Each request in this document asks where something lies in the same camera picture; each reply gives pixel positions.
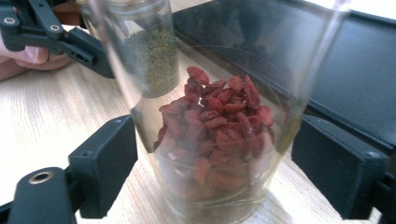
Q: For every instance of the glass jar of red goji berries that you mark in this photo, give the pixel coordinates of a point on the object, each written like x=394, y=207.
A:
x=214, y=130

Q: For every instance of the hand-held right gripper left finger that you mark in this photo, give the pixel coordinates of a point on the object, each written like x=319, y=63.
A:
x=102, y=161

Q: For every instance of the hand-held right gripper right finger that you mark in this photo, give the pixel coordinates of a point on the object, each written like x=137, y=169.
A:
x=342, y=174

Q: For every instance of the glass jar of green mung beans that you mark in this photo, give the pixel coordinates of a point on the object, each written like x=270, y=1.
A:
x=155, y=59

